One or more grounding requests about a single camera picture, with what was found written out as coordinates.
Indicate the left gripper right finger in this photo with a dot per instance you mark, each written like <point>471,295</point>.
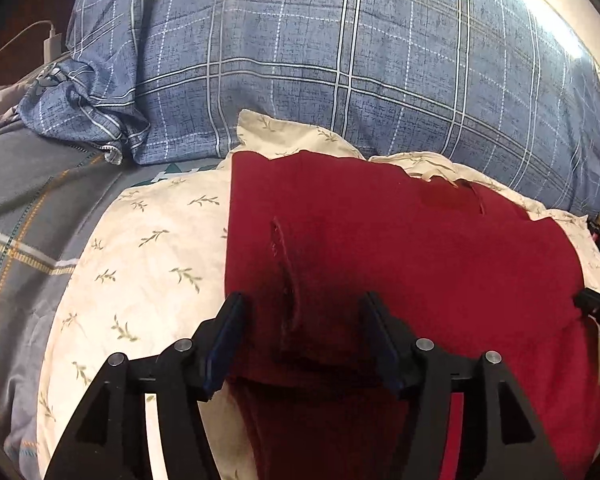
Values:
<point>501,437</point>

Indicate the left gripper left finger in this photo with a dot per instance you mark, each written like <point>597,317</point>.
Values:
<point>106,437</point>

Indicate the dark red garment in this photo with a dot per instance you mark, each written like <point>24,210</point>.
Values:
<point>310,234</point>

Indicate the cream leaf-print pillow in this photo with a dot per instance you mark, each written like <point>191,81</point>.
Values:
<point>153,270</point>

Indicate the blue plaid pillow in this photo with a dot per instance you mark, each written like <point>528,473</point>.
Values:
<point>502,86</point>

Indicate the grey plaid bed sheet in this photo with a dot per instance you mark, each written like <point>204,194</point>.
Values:
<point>52,195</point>

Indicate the grey crumpled cloth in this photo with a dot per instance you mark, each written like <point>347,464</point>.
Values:
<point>0,105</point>

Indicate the white charger with cable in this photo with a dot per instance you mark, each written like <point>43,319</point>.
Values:
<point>52,44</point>

